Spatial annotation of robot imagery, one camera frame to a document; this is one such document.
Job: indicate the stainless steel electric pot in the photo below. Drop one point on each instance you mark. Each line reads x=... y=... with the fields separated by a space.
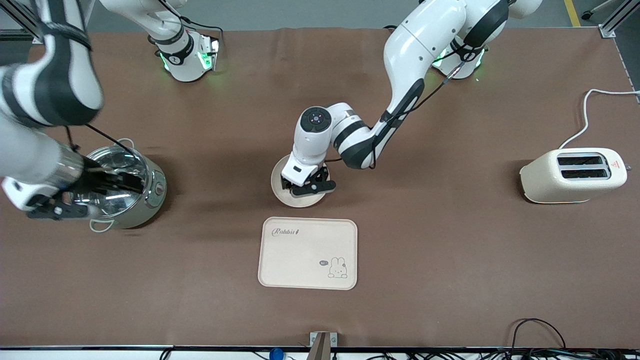
x=145 y=200

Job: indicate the metal table edge bracket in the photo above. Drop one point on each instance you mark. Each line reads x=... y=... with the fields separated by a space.
x=323 y=345

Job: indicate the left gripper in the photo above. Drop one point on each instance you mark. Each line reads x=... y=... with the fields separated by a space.
x=285 y=184

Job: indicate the round cream plate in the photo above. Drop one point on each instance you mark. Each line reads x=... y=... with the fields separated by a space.
x=300 y=200

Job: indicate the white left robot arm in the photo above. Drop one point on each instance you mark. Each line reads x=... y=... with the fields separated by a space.
x=410 y=55

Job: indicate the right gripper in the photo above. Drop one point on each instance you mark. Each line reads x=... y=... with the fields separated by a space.
x=101 y=177

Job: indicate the cream tray with rabbit print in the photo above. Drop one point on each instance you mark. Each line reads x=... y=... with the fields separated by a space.
x=300 y=257

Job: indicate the blue round knob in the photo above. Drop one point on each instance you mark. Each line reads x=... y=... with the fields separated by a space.
x=276 y=354

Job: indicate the aluminium frame profile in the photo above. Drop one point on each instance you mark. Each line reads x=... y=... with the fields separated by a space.
x=20 y=17
x=619 y=17

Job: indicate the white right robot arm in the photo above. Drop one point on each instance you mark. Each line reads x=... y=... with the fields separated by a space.
x=55 y=80

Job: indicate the white two-slot toaster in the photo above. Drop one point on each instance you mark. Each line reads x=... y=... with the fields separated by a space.
x=570 y=187

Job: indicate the grey tripod leg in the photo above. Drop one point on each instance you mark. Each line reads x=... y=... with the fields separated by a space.
x=597 y=7

